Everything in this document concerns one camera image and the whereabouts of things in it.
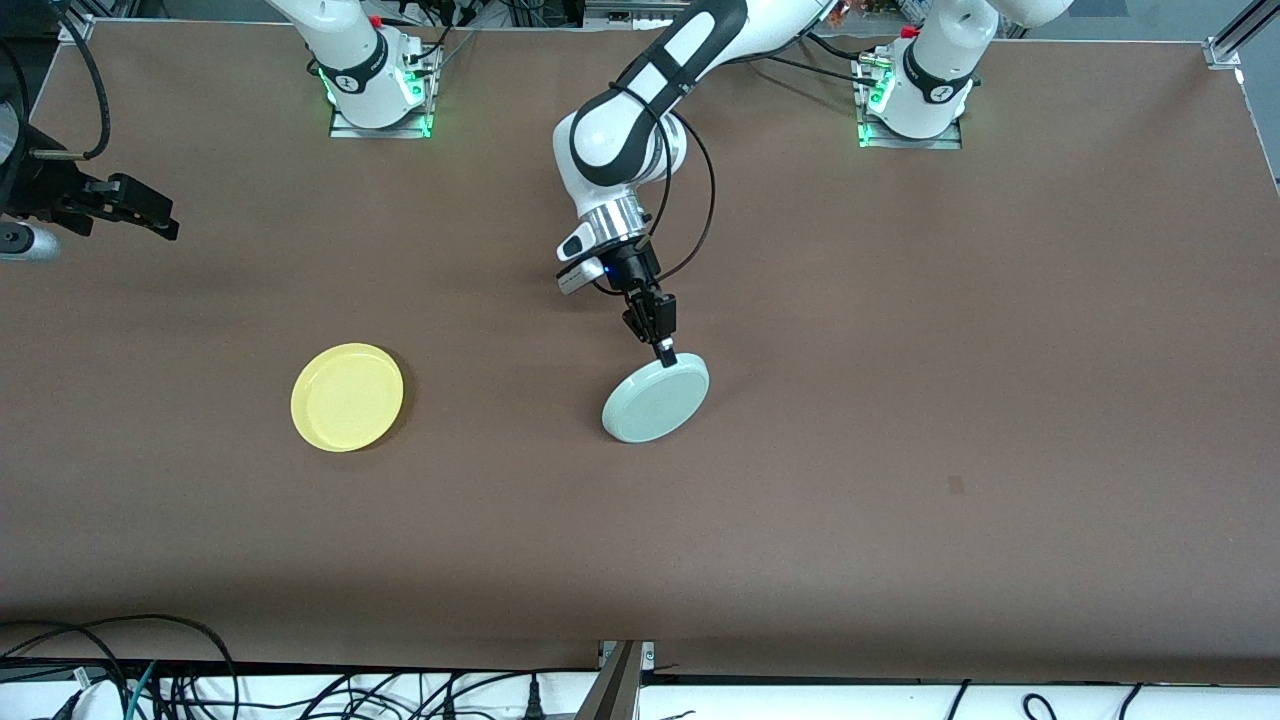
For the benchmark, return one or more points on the pale green round plate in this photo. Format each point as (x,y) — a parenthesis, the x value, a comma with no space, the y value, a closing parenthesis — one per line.
(655,402)

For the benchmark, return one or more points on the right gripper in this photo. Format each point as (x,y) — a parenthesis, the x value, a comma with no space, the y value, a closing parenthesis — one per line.
(45,185)

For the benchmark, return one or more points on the brown table cover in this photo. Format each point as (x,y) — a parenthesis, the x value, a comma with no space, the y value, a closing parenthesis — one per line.
(800,550)

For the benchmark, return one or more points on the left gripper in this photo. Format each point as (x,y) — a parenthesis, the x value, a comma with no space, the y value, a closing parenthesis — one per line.
(633,268)

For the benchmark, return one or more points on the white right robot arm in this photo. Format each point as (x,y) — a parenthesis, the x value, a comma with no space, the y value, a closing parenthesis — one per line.
(360,60)

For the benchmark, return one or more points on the aluminium profile beam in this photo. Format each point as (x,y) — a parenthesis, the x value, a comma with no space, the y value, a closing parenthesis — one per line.
(615,690)

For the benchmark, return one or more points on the metal corner bracket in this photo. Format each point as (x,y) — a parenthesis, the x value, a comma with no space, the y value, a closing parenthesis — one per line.
(1222,55)
(78,30)

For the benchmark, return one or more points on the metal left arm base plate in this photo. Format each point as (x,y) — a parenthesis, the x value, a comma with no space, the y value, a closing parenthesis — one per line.
(870,140)

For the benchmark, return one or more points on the yellow round plate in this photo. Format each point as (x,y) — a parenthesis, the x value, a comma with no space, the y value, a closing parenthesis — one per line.
(347,398)

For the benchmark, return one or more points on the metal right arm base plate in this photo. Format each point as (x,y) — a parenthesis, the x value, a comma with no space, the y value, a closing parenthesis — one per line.
(345,130)

